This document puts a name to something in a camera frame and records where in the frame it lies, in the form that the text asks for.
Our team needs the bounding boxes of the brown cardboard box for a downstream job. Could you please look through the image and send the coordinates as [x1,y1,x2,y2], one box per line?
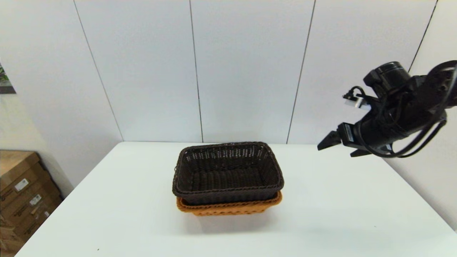
[14,196,65,244]
[0,178,62,229]
[0,151,52,211]

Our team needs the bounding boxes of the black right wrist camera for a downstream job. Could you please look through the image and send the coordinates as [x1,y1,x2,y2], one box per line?
[363,61,412,95]

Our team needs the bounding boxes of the dark brown wicker basket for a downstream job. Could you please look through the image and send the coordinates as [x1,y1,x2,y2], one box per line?
[172,142,285,206]

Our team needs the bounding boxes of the orange wicker basket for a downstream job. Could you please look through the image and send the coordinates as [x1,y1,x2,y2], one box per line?
[176,191,283,216]

